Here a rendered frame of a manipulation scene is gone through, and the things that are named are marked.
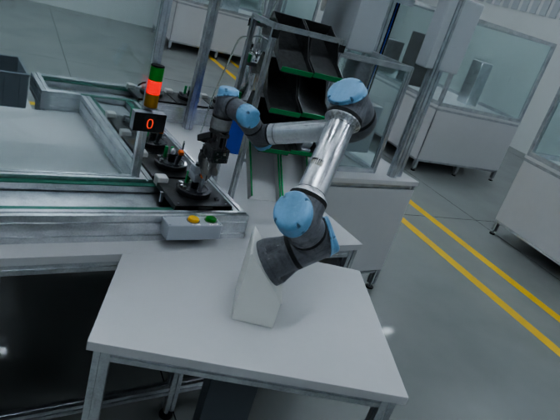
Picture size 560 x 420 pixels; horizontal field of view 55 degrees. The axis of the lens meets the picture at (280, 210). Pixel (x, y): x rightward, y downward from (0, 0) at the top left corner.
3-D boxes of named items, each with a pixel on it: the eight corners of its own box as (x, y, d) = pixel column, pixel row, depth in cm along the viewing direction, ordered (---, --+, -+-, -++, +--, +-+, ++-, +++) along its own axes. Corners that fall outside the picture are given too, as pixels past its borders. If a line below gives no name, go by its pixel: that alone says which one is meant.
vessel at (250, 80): (259, 110, 299) (278, 41, 284) (237, 107, 291) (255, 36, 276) (247, 102, 309) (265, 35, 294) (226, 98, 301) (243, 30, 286)
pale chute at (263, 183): (276, 202, 224) (281, 198, 220) (247, 198, 218) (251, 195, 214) (272, 140, 232) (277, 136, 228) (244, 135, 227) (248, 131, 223)
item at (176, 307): (405, 405, 155) (408, 397, 154) (85, 350, 140) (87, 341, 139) (357, 276, 219) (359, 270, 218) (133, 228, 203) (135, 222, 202)
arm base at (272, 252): (277, 293, 162) (307, 281, 160) (253, 252, 158) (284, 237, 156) (280, 272, 176) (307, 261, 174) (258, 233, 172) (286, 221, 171)
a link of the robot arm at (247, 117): (269, 123, 188) (250, 112, 195) (255, 103, 180) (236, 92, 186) (254, 140, 187) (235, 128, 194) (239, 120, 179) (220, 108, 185)
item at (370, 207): (374, 289, 391) (419, 182, 358) (242, 302, 328) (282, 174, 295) (322, 241, 440) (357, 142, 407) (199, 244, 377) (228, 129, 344)
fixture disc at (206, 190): (215, 200, 212) (217, 196, 212) (182, 199, 205) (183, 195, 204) (202, 184, 223) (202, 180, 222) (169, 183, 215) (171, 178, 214)
